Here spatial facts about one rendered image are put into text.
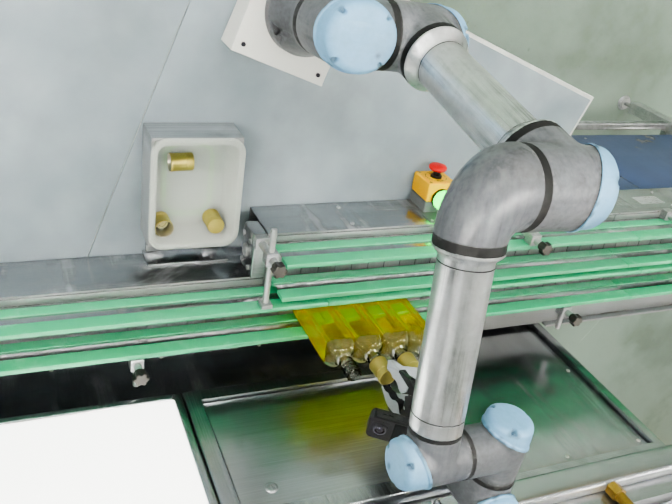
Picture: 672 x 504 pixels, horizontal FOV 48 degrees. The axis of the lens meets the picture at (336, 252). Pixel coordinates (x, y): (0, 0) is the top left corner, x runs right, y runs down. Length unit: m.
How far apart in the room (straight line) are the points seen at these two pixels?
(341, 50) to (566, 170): 0.42
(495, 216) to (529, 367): 0.95
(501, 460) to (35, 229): 0.93
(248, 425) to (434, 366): 0.54
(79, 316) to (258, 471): 0.42
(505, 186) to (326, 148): 0.72
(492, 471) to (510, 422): 0.07
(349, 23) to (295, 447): 0.74
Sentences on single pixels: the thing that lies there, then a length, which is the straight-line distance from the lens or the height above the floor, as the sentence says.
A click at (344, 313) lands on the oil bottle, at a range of 1.50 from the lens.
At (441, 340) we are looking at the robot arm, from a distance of 0.99.
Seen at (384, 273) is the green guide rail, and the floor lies 0.91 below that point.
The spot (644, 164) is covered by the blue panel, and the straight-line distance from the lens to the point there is 2.43.
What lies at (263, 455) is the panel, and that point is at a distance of 1.40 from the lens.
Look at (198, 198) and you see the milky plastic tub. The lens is 1.52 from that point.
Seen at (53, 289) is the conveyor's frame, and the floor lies 0.86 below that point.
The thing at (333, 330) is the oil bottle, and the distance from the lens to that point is 1.45.
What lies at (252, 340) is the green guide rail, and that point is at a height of 0.96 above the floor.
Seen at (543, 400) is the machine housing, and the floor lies 1.13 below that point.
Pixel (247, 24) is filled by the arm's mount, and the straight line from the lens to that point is 1.38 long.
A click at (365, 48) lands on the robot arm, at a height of 1.03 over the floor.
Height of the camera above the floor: 2.09
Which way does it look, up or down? 51 degrees down
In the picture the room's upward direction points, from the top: 142 degrees clockwise
